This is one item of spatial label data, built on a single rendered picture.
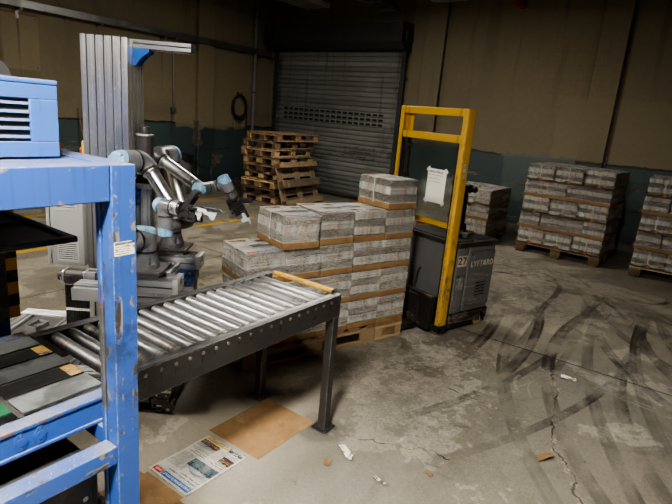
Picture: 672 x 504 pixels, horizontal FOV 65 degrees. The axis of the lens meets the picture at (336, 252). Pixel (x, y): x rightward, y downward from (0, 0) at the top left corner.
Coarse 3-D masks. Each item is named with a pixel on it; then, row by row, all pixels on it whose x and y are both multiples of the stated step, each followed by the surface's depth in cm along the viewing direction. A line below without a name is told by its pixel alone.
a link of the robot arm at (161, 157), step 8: (160, 152) 328; (160, 160) 326; (168, 160) 327; (168, 168) 326; (176, 168) 325; (176, 176) 326; (184, 176) 323; (192, 176) 324; (192, 184) 322; (200, 184) 320; (208, 184) 326; (208, 192) 327
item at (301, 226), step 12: (276, 216) 349; (288, 216) 340; (300, 216) 346; (312, 216) 351; (276, 228) 349; (288, 228) 344; (300, 228) 349; (312, 228) 355; (276, 240) 351; (288, 240) 346; (300, 240) 351; (312, 240) 357
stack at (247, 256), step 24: (240, 240) 363; (240, 264) 342; (264, 264) 342; (288, 264) 354; (312, 264) 365; (336, 264) 378; (360, 264) 392; (312, 288) 370; (336, 288) 383; (360, 288) 398; (360, 312) 404; (360, 336) 411; (240, 360) 366; (288, 360) 374
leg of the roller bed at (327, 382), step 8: (328, 320) 281; (336, 320) 282; (328, 328) 282; (336, 328) 283; (328, 336) 283; (336, 336) 285; (328, 344) 284; (328, 352) 285; (328, 360) 286; (328, 368) 287; (328, 376) 288; (328, 384) 289; (320, 392) 293; (328, 392) 291; (320, 400) 294; (328, 400) 293; (320, 408) 295; (328, 408) 295; (320, 416) 296; (328, 416) 297; (320, 424) 297; (328, 424) 299
